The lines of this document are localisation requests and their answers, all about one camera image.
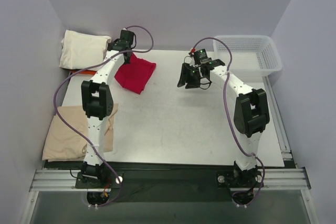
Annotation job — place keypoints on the magenta red t shirt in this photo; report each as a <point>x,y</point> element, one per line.
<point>135,75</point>

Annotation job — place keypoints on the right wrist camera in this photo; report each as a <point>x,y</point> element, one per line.
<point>200,56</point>

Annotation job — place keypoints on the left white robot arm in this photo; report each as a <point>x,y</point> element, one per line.
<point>97,101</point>

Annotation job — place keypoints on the folded red orange shirts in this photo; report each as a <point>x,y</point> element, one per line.
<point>87,72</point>

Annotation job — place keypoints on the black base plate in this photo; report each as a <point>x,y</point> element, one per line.
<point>173,184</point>

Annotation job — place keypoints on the aluminium right side rail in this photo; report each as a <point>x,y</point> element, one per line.
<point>280,130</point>

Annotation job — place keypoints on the aluminium rail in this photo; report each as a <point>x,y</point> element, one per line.
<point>280,130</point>
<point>275,179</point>

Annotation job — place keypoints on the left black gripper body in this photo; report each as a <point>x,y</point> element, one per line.
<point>127,56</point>

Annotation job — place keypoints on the aluminium front rail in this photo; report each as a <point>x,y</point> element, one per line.
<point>275,179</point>

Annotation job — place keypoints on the white plastic basket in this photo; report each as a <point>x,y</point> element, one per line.
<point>253,55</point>

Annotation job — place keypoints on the folded white t shirt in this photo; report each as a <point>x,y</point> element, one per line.
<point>82,50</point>

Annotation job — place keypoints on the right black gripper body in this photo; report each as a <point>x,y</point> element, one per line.
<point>191,73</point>

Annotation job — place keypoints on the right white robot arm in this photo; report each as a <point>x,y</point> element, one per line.
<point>246,108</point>

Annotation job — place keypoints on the folded beige t shirt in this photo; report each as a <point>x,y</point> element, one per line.
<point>62,143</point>

